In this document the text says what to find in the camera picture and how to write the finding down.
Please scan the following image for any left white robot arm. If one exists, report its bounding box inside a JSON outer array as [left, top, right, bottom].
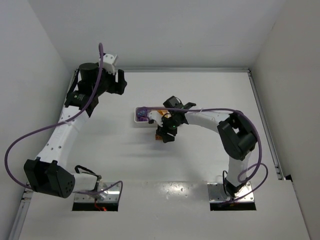
[[23, 63, 127, 198]]

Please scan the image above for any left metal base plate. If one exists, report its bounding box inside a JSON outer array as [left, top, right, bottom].
[[72, 182, 123, 212]]

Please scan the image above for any white three-compartment tray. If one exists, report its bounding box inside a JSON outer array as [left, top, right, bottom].
[[134, 105, 186, 128]]

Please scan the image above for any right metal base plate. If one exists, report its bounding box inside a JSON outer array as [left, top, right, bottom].
[[207, 182, 257, 211]]

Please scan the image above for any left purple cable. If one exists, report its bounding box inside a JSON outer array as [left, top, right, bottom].
[[4, 42, 124, 195]]

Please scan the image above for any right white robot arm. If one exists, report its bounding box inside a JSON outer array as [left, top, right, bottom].
[[148, 96, 259, 197]]

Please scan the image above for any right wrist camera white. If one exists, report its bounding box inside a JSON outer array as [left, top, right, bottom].
[[147, 110, 163, 127]]

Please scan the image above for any orange curved lego brick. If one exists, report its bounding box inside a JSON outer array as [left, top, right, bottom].
[[157, 109, 171, 118]]

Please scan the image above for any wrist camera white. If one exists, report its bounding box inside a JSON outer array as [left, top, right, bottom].
[[102, 53, 118, 75], [147, 110, 163, 127]]

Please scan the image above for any purple lego brick front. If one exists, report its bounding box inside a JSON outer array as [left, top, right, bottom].
[[137, 117, 149, 123]]

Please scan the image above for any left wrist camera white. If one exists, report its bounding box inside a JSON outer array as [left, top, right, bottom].
[[102, 53, 118, 75]]

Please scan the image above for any metal base plate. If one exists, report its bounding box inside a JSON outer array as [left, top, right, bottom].
[[207, 182, 257, 211], [72, 182, 123, 212]]

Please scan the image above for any purple lego brick top pile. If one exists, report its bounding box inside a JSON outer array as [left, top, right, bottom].
[[135, 107, 148, 119]]

